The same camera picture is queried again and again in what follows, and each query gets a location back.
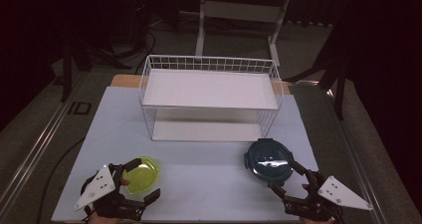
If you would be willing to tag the person's right hand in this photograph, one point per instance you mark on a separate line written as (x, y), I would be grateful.
(313, 221)

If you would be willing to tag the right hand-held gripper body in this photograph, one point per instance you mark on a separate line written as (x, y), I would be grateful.
(341, 194)

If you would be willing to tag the person's left hand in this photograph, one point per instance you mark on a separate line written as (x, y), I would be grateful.
(101, 220)

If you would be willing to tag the metal floor rail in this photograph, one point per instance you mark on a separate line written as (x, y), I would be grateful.
(358, 164)
(36, 151)

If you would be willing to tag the black stand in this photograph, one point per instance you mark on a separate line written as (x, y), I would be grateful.
(338, 78)

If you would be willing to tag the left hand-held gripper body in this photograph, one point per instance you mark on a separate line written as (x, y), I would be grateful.
(99, 184)

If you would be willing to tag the clear container with green lid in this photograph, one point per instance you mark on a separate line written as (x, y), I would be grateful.
(142, 176)

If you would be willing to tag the white metal desk frame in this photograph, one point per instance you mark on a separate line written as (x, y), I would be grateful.
(242, 11)

